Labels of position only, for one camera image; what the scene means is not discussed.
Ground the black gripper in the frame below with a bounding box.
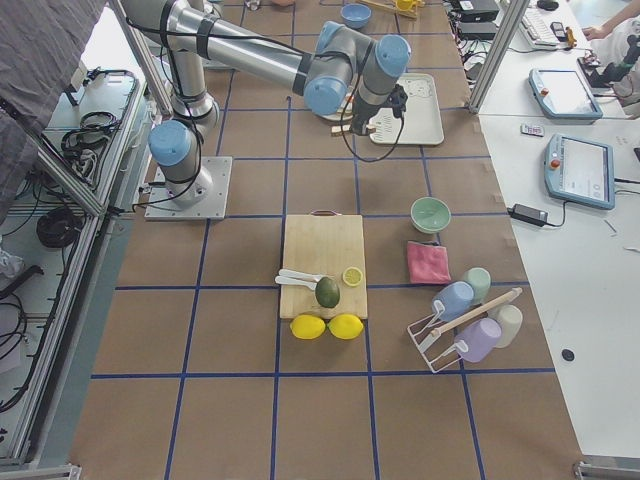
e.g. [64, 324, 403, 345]
[350, 84, 408, 136]

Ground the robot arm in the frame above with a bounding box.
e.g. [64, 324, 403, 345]
[122, 1, 411, 136]

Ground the cream round plate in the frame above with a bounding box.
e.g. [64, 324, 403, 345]
[316, 102, 353, 122]

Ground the cream bear tray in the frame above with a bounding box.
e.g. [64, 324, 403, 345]
[369, 73, 444, 146]

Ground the blue bowl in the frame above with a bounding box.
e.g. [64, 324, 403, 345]
[340, 3, 372, 30]

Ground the wooden cup rack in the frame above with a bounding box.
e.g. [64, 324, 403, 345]
[359, 0, 425, 20]

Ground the yellow cup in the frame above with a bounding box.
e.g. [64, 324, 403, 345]
[395, 0, 417, 12]

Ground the light green bowl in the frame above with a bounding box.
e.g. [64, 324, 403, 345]
[410, 197, 451, 234]

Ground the wooden cutting board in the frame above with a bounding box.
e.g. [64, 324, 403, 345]
[279, 214, 368, 319]

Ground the lemon slice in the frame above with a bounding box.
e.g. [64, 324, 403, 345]
[342, 266, 364, 287]

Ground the pink cloth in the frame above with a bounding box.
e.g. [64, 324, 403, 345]
[407, 241, 451, 285]

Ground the avocado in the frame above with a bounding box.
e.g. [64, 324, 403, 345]
[314, 277, 341, 309]

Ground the black power adapter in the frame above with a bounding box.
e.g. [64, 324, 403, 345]
[507, 203, 548, 227]

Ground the far teach pendant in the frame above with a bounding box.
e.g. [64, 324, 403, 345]
[528, 69, 603, 122]

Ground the teach pendant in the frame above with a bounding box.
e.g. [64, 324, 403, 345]
[528, 69, 603, 122]
[543, 134, 615, 210]

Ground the green mug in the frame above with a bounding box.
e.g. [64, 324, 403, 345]
[461, 267, 491, 305]

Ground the blue mug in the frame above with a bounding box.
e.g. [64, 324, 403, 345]
[432, 281, 474, 322]

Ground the right whole lemon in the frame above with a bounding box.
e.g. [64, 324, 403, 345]
[328, 314, 364, 340]

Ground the whole lemon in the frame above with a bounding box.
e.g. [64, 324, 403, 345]
[290, 314, 326, 340]
[328, 314, 364, 340]

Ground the near teach pendant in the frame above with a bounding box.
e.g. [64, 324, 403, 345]
[543, 134, 615, 210]

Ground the left whole lemon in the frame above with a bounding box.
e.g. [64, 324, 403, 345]
[290, 314, 326, 340]

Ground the cream mug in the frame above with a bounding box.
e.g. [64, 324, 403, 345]
[488, 304, 523, 348]

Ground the purple mug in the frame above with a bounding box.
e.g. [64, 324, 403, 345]
[454, 317, 502, 363]

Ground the aluminium frame post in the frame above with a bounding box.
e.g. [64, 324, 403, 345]
[467, 0, 529, 114]

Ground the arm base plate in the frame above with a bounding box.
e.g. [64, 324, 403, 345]
[144, 156, 233, 221]

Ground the white wire cup rack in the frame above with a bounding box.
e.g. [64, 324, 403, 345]
[406, 287, 524, 375]

